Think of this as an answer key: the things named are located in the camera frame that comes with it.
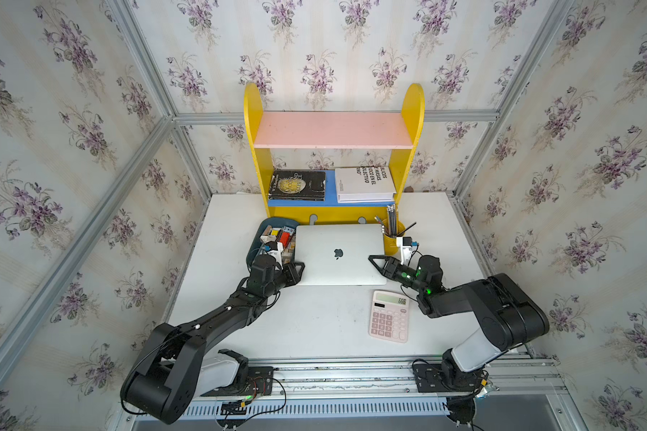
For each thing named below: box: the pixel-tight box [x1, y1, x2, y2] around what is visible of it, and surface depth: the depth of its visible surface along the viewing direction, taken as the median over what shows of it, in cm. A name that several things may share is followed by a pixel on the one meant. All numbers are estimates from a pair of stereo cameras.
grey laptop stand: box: [309, 213, 367, 226], surface depth 95 cm
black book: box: [268, 171, 327, 202], surface depth 103 cm
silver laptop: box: [294, 223, 388, 287], surface depth 88 cm
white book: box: [334, 166, 398, 204], surface depth 101 cm
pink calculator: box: [368, 290, 410, 344], surface depth 85 cm
